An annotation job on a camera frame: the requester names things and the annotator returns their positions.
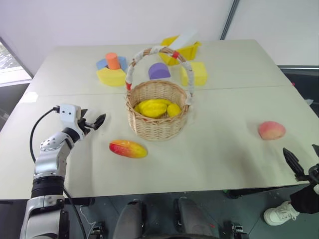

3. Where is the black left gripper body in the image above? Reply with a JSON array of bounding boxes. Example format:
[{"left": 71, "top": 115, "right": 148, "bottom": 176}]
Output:
[{"left": 78, "top": 116, "right": 97, "bottom": 136}]

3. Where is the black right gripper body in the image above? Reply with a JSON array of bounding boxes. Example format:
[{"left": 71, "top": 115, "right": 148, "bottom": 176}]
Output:
[{"left": 295, "top": 162, "right": 319, "bottom": 185}]

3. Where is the yellow ridged star fruit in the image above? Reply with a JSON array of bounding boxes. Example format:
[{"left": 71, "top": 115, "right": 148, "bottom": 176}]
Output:
[{"left": 134, "top": 99, "right": 173, "bottom": 119}]

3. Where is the black trouser leg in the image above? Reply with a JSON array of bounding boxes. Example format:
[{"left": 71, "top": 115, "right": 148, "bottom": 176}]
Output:
[{"left": 290, "top": 183, "right": 319, "bottom": 215}]

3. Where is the pink peach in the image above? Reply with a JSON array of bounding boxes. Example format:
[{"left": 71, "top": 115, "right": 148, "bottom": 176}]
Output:
[{"left": 258, "top": 120, "right": 287, "bottom": 141}]

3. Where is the red and yellow mango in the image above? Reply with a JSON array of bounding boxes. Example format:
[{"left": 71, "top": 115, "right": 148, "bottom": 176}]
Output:
[{"left": 108, "top": 139, "right": 149, "bottom": 159}]

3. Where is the yellow foam arch block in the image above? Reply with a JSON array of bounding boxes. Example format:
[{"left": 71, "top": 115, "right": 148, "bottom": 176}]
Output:
[{"left": 96, "top": 67, "right": 127, "bottom": 87}]

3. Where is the white sneaker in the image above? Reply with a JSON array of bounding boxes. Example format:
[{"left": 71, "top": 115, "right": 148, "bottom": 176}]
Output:
[{"left": 263, "top": 200, "right": 300, "bottom": 227}]

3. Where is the blue foam block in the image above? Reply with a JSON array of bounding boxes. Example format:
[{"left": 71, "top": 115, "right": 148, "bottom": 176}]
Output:
[{"left": 95, "top": 56, "right": 129, "bottom": 71}]

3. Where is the orange foam cylinder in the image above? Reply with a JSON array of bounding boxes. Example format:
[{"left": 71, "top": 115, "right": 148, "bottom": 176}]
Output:
[{"left": 104, "top": 52, "right": 122, "bottom": 71}]

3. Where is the yellow lemon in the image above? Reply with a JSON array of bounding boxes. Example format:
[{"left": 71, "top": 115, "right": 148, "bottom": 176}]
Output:
[{"left": 166, "top": 103, "right": 182, "bottom": 118}]

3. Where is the purple foam half cylinder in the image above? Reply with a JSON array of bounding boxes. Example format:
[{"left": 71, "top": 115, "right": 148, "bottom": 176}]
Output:
[{"left": 148, "top": 62, "right": 171, "bottom": 81}]

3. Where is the black clamp with white label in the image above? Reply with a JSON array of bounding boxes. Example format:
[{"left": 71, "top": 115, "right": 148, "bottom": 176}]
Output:
[
  {"left": 89, "top": 221, "right": 106, "bottom": 239},
  {"left": 230, "top": 223, "right": 248, "bottom": 239}
]

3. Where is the dark grey rounded shape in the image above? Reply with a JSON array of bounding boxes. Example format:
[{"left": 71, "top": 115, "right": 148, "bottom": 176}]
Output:
[
  {"left": 112, "top": 200, "right": 148, "bottom": 239},
  {"left": 173, "top": 197, "right": 221, "bottom": 239}
]

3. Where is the yellow plastic triangular bin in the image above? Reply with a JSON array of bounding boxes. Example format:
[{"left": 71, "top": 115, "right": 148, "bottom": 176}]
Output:
[{"left": 159, "top": 35, "right": 202, "bottom": 66}]

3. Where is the white flat board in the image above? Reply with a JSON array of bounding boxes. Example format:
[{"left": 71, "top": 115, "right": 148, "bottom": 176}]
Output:
[{"left": 171, "top": 29, "right": 199, "bottom": 50}]

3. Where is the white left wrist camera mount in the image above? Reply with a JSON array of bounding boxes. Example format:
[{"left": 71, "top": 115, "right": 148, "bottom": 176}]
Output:
[{"left": 59, "top": 104, "right": 86, "bottom": 143}]

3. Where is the wicker basket with wrapped handle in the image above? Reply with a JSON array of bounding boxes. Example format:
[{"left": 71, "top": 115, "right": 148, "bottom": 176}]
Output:
[{"left": 124, "top": 45, "right": 195, "bottom": 142}]

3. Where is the black table frame rail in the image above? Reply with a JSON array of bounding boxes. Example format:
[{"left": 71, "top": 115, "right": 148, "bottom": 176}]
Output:
[{"left": 0, "top": 197, "right": 96, "bottom": 207}]

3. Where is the window with grey frame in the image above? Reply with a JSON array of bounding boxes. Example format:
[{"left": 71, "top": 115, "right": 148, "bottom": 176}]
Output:
[{"left": 0, "top": 36, "right": 35, "bottom": 88}]

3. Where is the thin white cable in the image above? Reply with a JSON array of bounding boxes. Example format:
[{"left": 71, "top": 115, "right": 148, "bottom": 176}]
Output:
[{"left": 79, "top": 205, "right": 96, "bottom": 226}]

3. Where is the dark grey wall post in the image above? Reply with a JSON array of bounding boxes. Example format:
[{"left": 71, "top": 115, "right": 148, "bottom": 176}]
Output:
[{"left": 220, "top": 0, "right": 241, "bottom": 40}]

